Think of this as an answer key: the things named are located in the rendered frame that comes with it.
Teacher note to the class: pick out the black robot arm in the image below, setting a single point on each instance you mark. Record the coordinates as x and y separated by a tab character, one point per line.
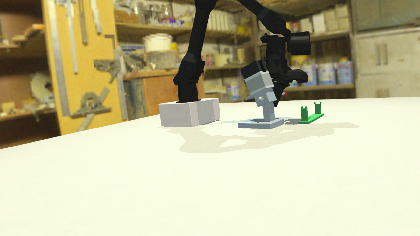
192	66

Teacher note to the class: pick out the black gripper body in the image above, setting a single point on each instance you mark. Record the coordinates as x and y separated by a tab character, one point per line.
275	63

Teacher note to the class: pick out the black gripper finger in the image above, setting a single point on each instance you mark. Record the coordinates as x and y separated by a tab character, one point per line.
278	88

